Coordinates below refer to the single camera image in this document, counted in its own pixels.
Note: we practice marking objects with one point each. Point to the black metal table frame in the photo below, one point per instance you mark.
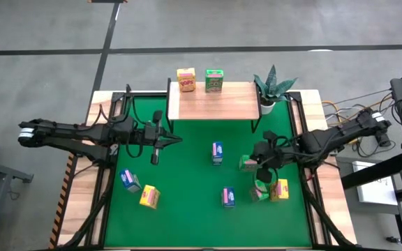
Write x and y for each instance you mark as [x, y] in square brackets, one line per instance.
[313, 226]

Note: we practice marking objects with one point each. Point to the blue Frosted Flakes cereal box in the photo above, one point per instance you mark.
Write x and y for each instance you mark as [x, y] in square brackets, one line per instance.
[217, 152]
[228, 197]
[130, 180]

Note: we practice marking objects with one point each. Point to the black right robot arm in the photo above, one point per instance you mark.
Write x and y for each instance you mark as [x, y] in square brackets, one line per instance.
[340, 132]

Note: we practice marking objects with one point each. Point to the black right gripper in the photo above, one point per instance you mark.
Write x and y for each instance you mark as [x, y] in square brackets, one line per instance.
[271, 155]

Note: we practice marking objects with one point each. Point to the black slanted beam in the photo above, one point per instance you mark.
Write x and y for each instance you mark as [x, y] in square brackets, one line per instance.
[396, 165]

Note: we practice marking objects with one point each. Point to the snake plant in white pot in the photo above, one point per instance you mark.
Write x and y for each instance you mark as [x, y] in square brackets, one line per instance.
[272, 89]

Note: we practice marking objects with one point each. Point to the yellow black hazard tape strip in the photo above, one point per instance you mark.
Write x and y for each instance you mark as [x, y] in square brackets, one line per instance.
[61, 205]

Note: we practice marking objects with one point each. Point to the green felt mat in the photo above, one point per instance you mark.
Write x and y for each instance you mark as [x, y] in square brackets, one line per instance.
[194, 223]

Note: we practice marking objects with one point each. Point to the green Apple Jacks cereal box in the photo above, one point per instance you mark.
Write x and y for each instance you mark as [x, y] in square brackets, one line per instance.
[258, 193]
[214, 80]
[245, 164]

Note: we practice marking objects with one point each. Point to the black power adapter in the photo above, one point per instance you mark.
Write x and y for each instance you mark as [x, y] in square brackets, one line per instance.
[384, 139]

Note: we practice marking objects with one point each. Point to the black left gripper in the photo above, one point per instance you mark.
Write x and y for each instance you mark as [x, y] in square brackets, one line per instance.
[154, 137]

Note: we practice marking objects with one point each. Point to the white board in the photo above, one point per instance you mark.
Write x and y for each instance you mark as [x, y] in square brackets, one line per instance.
[375, 191]

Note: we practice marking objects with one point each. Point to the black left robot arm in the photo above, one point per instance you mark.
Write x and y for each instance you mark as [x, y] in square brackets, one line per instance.
[65, 134]

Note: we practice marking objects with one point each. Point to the wooden shelf black metal legs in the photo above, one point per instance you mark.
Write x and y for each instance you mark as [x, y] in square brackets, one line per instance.
[222, 104]

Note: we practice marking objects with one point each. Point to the yellow Pops cereal box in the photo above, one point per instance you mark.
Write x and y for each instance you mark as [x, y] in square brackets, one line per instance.
[279, 190]
[186, 79]
[149, 196]

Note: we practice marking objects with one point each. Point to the small black floor object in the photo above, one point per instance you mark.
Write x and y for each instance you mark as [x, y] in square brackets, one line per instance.
[393, 240]

